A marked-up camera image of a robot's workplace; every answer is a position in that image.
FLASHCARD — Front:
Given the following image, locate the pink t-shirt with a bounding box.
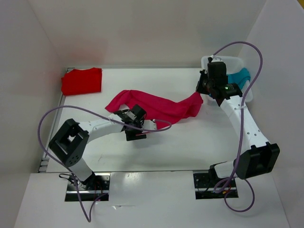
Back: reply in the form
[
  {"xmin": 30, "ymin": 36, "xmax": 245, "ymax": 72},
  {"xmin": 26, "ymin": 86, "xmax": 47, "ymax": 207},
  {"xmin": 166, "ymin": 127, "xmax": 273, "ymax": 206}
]
[{"xmin": 105, "ymin": 90, "xmax": 203, "ymax": 124}]

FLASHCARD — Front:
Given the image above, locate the red t-shirt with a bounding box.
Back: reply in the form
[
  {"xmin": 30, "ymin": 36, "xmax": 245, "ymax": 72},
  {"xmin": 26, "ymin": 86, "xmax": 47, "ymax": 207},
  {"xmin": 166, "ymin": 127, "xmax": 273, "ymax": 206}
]
[{"xmin": 61, "ymin": 67, "xmax": 102, "ymax": 96}]

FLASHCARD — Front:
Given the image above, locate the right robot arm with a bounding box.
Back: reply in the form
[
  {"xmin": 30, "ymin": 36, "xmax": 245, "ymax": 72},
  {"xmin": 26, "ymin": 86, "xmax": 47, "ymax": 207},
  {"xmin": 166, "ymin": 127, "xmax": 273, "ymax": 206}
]
[{"xmin": 196, "ymin": 70, "xmax": 280, "ymax": 187}]

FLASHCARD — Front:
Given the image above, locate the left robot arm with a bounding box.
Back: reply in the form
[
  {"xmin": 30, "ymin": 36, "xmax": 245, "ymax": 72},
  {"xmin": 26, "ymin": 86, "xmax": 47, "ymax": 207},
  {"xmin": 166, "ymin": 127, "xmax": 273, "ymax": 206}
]
[{"xmin": 48, "ymin": 109, "xmax": 157, "ymax": 190}]

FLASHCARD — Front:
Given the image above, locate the teal t-shirt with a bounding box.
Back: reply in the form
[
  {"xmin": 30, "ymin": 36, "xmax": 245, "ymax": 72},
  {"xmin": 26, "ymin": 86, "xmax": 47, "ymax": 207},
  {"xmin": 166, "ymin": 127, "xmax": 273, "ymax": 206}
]
[{"xmin": 227, "ymin": 67, "xmax": 251, "ymax": 89}]

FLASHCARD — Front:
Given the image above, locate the white plastic basket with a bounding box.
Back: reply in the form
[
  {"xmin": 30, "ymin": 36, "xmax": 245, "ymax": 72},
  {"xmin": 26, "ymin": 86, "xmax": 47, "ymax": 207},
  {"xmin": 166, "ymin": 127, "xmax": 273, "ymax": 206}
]
[{"xmin": 201, "ymin": 56, "xmax": 254, "ymax": 106}]

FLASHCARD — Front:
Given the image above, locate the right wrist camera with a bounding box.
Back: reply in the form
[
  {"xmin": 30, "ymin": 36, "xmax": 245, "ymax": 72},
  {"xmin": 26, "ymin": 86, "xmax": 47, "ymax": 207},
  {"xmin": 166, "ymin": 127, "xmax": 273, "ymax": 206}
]
[{"xmin": 208, "ymin": 62, "xmax": 228, "ymax": 84}]

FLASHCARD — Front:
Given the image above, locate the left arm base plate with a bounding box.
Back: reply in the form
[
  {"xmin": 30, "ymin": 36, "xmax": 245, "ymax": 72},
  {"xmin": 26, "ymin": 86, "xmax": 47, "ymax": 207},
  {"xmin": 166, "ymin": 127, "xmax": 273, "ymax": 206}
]
[{"xmin": 59, "ymin": 173, "xmax": 111, "ymax": 202}]

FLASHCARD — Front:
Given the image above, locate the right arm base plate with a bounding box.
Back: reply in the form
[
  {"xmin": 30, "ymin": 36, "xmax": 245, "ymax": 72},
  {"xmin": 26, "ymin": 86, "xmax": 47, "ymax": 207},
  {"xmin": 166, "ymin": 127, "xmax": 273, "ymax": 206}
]
[{"xmin": 193, "ymin": 171, "xmax": 239, "ymax": 200}]

